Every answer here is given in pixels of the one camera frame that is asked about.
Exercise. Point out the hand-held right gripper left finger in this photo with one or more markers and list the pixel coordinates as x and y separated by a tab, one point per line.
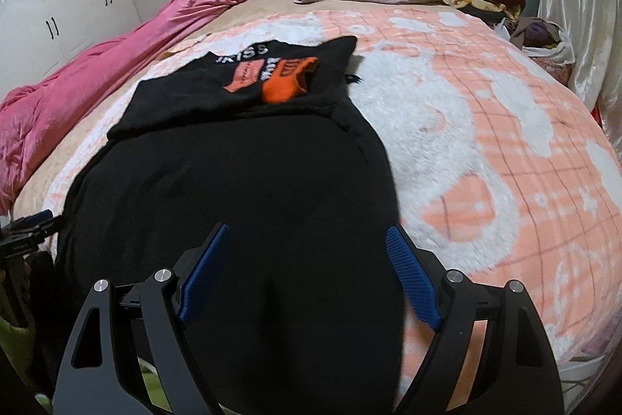
204	269

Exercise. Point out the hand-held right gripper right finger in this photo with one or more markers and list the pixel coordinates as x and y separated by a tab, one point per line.
413	279

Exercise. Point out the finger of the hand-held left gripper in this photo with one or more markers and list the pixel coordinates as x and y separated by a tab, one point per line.
39	217
48	232

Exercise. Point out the black sweater with orange cuffs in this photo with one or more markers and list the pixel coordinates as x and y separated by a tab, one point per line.
243	181

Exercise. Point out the white plastic bag of clothes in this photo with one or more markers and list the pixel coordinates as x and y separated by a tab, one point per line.
554	50

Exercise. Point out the pink quilt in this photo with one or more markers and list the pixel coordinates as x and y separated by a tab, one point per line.
97	70

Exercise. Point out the orange plaid fleece blanket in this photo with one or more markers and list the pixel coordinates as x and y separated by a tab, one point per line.
486	128

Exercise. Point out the beige bed sheet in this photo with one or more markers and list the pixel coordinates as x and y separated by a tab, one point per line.
252	6

